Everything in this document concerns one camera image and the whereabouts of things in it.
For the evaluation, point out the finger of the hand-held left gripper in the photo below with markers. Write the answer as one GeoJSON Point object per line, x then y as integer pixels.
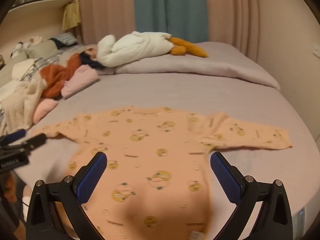
{"type": "Point", "coordinates": [35, 140]}
{"type": "Point", "coordinates": [15, 135]}

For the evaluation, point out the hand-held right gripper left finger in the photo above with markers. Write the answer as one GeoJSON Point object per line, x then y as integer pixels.
{"type": "Point", "coordinates": [92, 177]}

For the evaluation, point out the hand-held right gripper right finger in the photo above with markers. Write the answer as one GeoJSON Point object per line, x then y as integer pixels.
{"type": "Point", "coordinates": [225, 180]}

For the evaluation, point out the peach cartoon print shirt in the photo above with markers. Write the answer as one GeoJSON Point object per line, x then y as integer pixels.
{"type": "Point", "coordinates": [155, 155]}

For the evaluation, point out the pink soft cloth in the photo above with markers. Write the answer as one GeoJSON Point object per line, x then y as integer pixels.
{"type": "Point", "coordinates": [45, 108]}

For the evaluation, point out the cream fuzzy blanket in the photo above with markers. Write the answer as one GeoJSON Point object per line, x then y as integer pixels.
{"type": "Point", "coordinates": [20, 100]}

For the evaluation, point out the rust orange fuzzy garment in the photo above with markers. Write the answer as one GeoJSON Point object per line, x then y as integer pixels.
{"type": "Point", "coordinates": [57, 80]}

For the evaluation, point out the pink folded garment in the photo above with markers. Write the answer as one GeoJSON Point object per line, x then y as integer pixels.
{"type": "Point", "coordinates": [80, 80]}

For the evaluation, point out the plaid cloth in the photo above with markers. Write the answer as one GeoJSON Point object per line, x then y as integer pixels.
{"type": "Point", "coordinates": [42, 63]}

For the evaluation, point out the small white plush toy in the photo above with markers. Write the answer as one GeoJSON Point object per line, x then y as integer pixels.
{"type": "Point", "coordinates": [22, 47]}

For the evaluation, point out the grey pillow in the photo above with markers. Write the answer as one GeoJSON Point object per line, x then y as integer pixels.
{"type": "Point", "coordinates": [42, 48]}

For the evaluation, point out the dark navy garment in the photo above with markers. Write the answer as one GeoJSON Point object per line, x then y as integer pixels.
{"type": "Point", "coordinates": [90, 61]}

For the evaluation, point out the bed with lilac sheet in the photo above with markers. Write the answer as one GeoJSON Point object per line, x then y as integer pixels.
{"type": "Point", "coordinates": [150, 95]}

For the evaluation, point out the lilac folded quilt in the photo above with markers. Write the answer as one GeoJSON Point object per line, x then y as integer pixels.
{"type": "Point", "coordinates": [200, 67]}

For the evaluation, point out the yellow hanging cloth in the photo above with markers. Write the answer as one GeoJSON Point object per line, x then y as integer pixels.
{"type": "Point", "coordinates": [71, 16]}

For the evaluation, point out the beige headboard shelf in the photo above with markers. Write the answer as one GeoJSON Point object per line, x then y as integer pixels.
{"type": "Point", "coordinates": [42, 6]}

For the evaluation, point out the white goose plush toy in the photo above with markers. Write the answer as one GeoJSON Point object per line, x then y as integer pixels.
{"type": "Point", "coordinates": [140, 46]}

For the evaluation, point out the pink curtain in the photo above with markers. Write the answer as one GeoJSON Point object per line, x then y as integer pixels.
{"type": "Point", "coordinates": [230, 12]}
{"type": "Point", "coordinates": [107, 10]}

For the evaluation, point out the teal curtain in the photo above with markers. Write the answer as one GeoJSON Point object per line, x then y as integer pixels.
{"type": "Point", "coordinates": [170, 5]}

